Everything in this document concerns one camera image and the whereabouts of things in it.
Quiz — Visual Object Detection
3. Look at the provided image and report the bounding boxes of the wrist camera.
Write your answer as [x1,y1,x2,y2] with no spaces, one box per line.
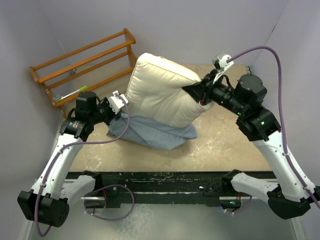
[212,53,234,84]
[107,90,129,116]

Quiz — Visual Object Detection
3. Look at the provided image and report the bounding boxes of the green marker pen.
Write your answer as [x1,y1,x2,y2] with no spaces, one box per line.
[60,85,87,100]

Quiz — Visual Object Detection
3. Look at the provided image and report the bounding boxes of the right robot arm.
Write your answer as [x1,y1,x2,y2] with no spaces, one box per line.
[182,70,320,220]

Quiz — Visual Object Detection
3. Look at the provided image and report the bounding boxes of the purple cable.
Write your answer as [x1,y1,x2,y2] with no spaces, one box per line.
[226,45,320,210]
[33,93,135,237]

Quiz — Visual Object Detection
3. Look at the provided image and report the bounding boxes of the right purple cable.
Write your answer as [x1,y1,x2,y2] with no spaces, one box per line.
[226,45,320,210]

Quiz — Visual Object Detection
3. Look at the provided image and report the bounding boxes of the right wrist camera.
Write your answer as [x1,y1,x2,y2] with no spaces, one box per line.
[212,53,234,84]

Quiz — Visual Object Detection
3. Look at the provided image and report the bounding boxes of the grey striped pillowcase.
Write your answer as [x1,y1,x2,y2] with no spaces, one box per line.
[107,112,198,151]

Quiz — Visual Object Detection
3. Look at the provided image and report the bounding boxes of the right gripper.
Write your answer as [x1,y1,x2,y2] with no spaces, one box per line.
[184,67,249,116]

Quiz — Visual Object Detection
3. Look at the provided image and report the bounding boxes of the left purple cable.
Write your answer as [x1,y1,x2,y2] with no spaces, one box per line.
[33,93,135,237]

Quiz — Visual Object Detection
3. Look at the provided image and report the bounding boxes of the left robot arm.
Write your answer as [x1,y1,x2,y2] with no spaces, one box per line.
[17,91,128,228]

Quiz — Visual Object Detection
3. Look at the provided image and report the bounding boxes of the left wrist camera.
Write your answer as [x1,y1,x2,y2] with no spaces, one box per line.
[107,90,129,116]

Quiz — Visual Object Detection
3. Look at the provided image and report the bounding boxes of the cream pillow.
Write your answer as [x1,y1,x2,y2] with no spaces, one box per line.
[125,53,214,128]

